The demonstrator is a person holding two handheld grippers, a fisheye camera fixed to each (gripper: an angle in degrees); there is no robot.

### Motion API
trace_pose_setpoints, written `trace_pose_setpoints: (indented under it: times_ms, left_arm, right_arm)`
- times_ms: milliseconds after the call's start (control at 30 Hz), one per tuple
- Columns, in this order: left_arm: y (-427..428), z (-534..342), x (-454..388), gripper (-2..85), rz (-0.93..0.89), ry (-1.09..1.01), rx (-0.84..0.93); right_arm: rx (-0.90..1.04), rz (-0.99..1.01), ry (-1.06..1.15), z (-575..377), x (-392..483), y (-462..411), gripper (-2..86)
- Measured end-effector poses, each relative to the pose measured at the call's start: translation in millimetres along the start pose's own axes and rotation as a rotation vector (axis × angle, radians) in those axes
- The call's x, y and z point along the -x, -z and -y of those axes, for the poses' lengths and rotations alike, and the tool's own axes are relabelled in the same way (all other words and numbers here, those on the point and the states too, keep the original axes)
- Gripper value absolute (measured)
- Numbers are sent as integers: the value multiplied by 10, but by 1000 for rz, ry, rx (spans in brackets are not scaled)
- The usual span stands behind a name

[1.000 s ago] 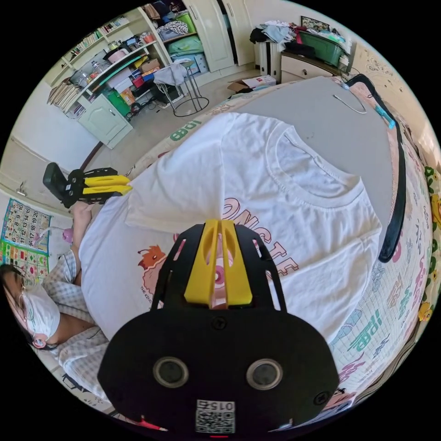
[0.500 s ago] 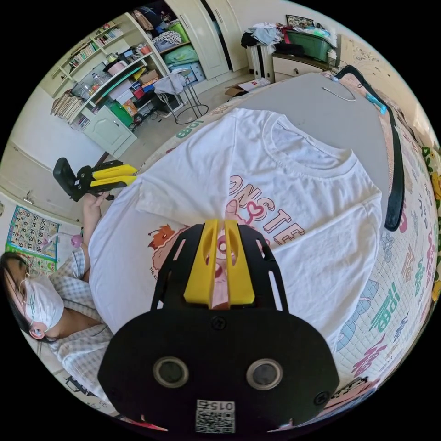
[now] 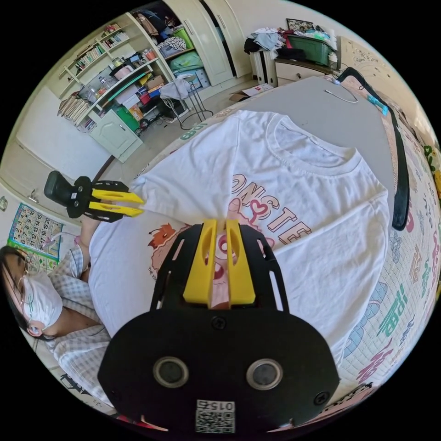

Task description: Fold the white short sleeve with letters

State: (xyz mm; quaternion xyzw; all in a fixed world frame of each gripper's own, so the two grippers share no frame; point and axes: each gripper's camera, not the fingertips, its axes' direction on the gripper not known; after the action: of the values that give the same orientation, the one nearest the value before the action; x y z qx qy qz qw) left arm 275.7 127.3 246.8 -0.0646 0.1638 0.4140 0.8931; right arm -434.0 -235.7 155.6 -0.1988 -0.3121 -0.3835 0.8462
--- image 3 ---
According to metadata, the person's left hand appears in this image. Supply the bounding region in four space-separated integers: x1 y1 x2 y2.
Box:
79 219 102 239

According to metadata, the framed picture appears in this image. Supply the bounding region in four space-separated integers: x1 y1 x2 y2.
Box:
286 18 315 33

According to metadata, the colourful wall chart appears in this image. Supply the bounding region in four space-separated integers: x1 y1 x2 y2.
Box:
7 202 65 273

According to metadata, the white radiator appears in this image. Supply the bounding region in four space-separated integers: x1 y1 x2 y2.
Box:
249 51 278 87

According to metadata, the white wardrobe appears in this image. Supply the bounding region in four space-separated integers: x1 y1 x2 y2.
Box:
132 0 254 87

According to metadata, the metal stool with cloth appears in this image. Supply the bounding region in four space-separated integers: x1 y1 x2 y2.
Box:
159 74 215 131

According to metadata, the person's left forearm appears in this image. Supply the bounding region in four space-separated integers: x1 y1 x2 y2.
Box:
77 235 94 282

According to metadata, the flat carton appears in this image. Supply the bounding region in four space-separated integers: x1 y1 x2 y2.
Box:
228 84 274 102

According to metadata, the white bookshelf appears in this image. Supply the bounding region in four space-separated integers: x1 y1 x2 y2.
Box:
57 12 176 163

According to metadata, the white printed short sleeve shirt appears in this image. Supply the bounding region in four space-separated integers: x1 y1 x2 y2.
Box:
88 110 392 367

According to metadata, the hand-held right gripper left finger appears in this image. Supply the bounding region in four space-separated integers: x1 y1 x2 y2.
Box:
183 219 218 308

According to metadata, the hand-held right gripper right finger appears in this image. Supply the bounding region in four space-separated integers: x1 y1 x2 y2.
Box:
226 219 257 308

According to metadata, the long black strap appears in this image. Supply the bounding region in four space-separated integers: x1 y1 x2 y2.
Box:
336 67 411 232

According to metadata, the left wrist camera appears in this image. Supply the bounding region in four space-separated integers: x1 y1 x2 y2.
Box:
44 170 75 208

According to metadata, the white drawer cabinet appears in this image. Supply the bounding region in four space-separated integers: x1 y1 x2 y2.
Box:
274 57 342 87

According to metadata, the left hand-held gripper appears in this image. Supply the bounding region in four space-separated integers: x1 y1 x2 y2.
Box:
67 176 145 224

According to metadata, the pile of clothes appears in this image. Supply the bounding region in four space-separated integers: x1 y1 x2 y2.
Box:
243 28 307 61

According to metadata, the person's body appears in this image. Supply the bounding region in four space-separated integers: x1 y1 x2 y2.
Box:
0 245 116 409

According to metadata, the green storage box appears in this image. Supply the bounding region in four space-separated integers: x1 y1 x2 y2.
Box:
287 34 335 67

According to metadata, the white cable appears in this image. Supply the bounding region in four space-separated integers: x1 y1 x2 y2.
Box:
324 89 359 104

